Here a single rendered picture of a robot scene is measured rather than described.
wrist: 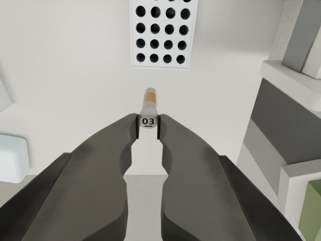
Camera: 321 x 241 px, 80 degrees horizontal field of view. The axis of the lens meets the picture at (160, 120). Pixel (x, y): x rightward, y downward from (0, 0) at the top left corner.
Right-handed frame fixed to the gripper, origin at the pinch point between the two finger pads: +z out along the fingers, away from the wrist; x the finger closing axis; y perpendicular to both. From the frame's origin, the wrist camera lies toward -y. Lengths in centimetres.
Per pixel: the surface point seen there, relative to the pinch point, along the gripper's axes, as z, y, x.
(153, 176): 96, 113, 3
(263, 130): 44, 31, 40
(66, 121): 21.2, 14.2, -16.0
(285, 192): 22, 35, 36
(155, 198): 96, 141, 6
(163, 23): 17.7, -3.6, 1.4
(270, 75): 12.0, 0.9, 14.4
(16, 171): 17.1, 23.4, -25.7
